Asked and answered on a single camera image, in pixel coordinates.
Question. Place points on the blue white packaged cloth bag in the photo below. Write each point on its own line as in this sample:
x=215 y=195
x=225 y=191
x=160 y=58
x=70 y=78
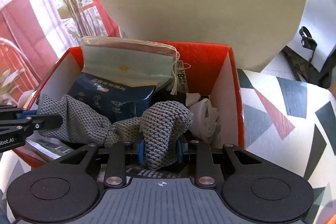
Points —
x=120 y=76

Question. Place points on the red cardboard box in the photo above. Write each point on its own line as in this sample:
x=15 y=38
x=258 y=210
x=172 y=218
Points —
x=212 y=72

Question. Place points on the exercise bike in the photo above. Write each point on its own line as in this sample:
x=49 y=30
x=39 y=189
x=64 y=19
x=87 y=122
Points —
x=311 y=54

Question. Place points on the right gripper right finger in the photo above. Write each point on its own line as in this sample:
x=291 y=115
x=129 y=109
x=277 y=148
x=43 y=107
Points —
x=197 y=155

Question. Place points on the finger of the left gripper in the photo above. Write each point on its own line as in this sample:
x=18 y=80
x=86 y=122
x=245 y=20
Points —
x=26 y=113
x=39 y=122

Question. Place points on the printed backdrop curtain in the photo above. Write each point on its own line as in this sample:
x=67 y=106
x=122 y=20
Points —
x=36 y=33

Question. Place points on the grey knitted cloth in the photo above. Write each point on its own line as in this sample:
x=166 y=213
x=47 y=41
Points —
x=160 y=125

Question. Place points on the potted green plant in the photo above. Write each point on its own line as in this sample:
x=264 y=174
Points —
x=8 y=85

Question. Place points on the white sock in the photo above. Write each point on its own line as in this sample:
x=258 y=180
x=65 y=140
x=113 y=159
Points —
x=205 y=124

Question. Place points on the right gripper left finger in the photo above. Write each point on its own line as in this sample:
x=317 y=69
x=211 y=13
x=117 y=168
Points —
x=122 y=154

